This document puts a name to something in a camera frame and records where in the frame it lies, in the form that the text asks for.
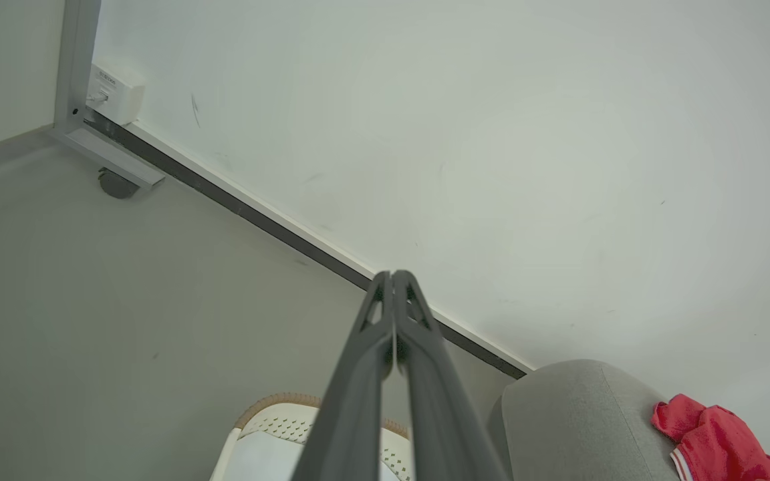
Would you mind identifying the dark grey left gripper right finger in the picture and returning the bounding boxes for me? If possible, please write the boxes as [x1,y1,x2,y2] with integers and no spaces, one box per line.
[393,270,510,481]

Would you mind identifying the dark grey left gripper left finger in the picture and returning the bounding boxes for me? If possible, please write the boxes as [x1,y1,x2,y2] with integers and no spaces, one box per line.
[291,270,396,481]

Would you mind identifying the red and white shorts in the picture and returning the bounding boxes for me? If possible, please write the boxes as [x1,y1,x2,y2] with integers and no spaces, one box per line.
[650,393,770,481]

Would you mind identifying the white laundry basket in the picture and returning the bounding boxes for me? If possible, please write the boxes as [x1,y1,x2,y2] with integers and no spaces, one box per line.
[209,392,416,481]

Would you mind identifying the grey fabric sofa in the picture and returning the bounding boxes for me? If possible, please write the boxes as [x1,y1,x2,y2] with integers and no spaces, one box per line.
[487,359,770,481]

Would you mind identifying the white and grey baseboard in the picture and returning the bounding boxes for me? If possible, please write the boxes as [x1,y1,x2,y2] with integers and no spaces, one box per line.
[83,109,534,380]

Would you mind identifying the grey round frame foot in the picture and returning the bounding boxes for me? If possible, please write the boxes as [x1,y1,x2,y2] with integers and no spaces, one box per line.
[97,168,140,200]

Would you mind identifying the white wall outlet box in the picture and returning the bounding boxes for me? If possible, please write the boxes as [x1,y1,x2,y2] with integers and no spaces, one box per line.
[85,63,146,127]

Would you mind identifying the grey metal partition frame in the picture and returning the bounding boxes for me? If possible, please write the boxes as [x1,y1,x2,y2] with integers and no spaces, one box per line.
[49,0,167,190]

